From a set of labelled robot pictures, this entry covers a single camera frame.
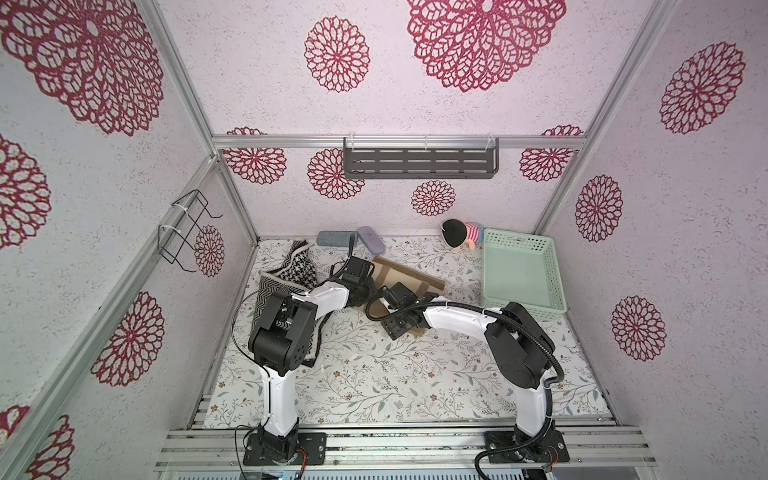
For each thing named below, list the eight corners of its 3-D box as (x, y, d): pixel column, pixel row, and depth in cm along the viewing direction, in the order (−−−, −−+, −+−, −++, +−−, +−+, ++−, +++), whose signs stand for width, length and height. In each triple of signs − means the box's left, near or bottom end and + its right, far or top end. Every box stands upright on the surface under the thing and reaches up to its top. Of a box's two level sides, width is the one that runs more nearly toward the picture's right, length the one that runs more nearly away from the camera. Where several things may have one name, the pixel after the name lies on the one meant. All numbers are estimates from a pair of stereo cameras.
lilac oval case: (374, 257, 118) (374, 250, 114) (358, 235, 125) (357, 227, 122) (386, 252, 119) (386, 245, 116) (368, 230, 127) (368, 223, 124)
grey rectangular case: (317, 248, 120) (316, 241, 117) (320, 234, 125) (318, 227, 122) (357, 248, 120) (357, 241, 117) (358, 234, 125) (358, 227, 122)
